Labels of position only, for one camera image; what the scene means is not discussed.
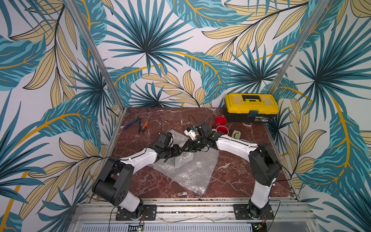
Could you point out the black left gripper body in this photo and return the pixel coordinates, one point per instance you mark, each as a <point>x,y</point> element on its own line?
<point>171,152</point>

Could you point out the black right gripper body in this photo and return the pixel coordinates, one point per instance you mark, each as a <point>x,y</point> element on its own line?
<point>198,143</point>

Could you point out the clear bubble wrap sheet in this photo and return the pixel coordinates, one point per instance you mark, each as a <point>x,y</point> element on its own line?
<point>192,171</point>

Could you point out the red mug black handle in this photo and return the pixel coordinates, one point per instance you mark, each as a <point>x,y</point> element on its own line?
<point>219,121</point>

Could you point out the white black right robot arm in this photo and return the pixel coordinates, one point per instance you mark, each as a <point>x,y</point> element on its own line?
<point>265,167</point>

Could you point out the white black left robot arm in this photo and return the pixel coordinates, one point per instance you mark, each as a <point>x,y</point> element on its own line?
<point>114,180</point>

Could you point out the white mug red inside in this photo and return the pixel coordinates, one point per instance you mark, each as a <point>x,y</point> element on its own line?
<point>222,129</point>

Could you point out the yellow black plastic toolbox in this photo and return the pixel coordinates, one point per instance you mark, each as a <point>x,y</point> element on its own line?
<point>250,107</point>

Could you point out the orange handled screwdriver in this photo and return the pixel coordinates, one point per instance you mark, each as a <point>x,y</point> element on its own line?
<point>144,127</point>

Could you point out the blue handled pliers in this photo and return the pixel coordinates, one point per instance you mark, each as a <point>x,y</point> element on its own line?
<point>136,121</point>

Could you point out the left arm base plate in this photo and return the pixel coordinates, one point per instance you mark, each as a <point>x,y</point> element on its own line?
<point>146,212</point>

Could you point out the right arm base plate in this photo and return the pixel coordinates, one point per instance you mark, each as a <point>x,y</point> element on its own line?
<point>250,212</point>

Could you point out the aluminium front frame rail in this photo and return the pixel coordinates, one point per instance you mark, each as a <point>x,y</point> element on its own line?
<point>196,215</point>

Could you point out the right aluminium corner post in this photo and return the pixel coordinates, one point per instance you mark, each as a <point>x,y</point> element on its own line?
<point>312,20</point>

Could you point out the aluminium corner post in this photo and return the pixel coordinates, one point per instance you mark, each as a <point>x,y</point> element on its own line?
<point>83,27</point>
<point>312,20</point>

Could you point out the left aluminium corner post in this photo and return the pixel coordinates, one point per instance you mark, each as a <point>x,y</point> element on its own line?
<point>83,27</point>

